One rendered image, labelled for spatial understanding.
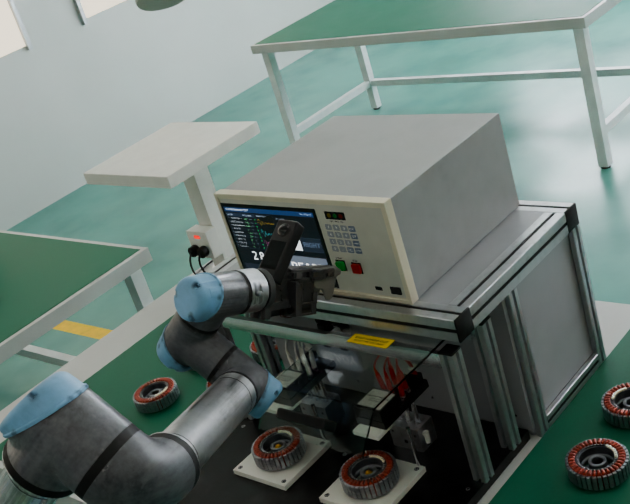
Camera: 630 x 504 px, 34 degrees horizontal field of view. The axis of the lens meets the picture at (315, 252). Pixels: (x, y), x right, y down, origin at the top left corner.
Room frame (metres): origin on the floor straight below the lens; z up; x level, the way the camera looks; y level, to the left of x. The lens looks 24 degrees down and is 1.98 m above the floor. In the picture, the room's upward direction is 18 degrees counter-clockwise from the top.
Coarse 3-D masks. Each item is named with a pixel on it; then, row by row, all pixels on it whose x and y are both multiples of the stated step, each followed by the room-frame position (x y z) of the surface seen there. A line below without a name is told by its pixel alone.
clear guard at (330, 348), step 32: (320, 352) 1.64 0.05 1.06; (352, 352) 1.61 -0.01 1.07; (384, 352) 1.57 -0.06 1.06; (416, 352) 1.54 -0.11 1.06; (288, 384) 1.57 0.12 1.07; (320, 384) 1.54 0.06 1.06; (352, 384) 1.50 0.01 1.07; (384, 384) 1.47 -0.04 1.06; (320, 416) 1.48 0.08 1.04; (352, 416) 1.43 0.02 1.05; (352, 448) 1.40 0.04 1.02
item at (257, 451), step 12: (264, 432) 1.84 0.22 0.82; (264, 444) 1.80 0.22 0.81; (288, 444) 1.80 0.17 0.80; (300, 444) 1.76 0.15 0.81; (264, 456) 1.75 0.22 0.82; (276, 456) 1.74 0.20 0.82; (288, 456) 1.74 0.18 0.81; (300, 456) 1.75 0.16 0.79; (264, 468) 1.75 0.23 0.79; (276, 468) 1.73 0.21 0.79
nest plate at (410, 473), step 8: (400, 464) 1.63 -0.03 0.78; (408, 464) 1.63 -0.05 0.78; (416, 464) 1.62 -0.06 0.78; (400, 472) 1.61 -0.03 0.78; (408, 472) 1.60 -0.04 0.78; (416, 472) 1.60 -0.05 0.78; (424, 472) 1.60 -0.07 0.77; (336, 480) 1.65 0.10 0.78; (400, 480) 1.59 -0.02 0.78; (408, 480) 1.58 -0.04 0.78; (416, 480) 1.58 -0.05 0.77; (328, 488) 1.63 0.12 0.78; (336, 488) 1.62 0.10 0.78; (392, 488) 1.57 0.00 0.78; (400, 488) 1.56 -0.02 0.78; (408, 488) 1.56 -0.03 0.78; (320, 496) 1.62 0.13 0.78; (328, 496) 1.61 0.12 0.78; (336, 496) 1.60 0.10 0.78; (344, 496) 1.59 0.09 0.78; (384, 496) 1.56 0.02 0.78; (392, 496) 1.55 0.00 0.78; (400, 496) 1.55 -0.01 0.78
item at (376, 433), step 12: (408, 384) 1.71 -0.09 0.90; (420, 384) 1.70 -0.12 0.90; (396, 396) 1.65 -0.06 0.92; (408, 396) 1.67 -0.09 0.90; (384, 408) 1.63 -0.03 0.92; (396, 408) 1.65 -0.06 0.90; (372, 420) 1.63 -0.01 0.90; (384, 420) 1.62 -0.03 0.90; (408, 420) 1.70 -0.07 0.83; (372, 432) 1.62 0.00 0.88; (384, 432) 1.62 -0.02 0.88
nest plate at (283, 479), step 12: (312, 444) 1.79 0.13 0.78; (252, 456) 1.82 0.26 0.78; (312, 456) 1.75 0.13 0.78; (240, 468) 1.79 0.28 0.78; (252, 468) 1.78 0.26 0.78; (288, 468) 1.74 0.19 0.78; (300, 468) 1.72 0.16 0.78; (264, 480) 1.72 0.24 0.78; (276, 480) 1.71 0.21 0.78; (288, 480) 1.70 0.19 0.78
